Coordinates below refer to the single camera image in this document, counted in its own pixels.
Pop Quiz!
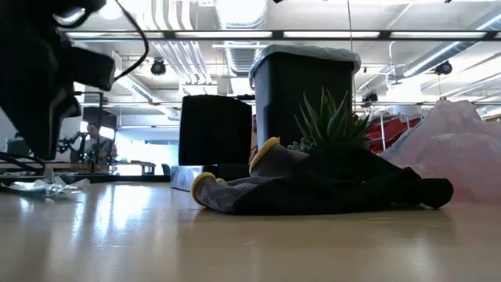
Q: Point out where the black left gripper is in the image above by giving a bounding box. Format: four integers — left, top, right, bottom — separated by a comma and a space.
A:
0, 21, 83, 162

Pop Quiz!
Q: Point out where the blue jerky stick wrapper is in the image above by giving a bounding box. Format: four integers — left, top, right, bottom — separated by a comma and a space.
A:
2, 175, 92, 197

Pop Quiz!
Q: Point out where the black box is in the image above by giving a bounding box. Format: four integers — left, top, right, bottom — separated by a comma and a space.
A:
171, 94, 254, 193

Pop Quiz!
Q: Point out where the black plastic trash bin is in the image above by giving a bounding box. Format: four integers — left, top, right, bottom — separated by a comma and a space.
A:
256, 52, 355, 149

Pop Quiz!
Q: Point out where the pink plastic trash bag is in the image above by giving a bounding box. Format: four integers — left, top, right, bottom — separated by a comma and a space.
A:
377, 99, 501, 204

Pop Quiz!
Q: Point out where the background wooden table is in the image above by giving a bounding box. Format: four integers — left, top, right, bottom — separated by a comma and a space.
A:
0, 160, 156, 176

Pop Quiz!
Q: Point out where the person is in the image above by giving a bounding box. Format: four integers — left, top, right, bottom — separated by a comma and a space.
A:
251, 114, 258, 156
83, 121, 118, 165

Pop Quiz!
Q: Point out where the grey black yellow-cuffed glove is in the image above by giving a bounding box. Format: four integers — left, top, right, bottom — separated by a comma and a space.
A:
189, 166, 455, 215
249, 136, 392, 185

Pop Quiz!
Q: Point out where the small green succulent plant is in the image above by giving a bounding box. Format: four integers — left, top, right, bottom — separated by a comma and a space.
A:
287, 86, 375, 154

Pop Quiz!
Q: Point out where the red metal cart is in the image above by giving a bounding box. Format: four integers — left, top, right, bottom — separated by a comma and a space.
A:
369, 115, 426, 154

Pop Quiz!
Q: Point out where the black background rig frame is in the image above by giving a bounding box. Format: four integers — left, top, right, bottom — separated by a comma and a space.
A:
74, 90, 106, 130

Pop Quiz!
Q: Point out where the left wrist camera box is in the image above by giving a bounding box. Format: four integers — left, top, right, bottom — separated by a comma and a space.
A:
70, 45, 117, 92

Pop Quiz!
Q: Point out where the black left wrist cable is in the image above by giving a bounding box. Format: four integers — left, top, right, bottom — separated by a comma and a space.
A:
112, 0, 150, 82

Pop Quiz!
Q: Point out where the long overhead light rail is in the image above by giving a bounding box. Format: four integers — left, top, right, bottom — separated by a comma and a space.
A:
64, 29, 501, 42

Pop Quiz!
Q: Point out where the thin hanging cable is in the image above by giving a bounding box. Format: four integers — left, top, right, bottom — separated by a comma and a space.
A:
346, 0, 358, 103

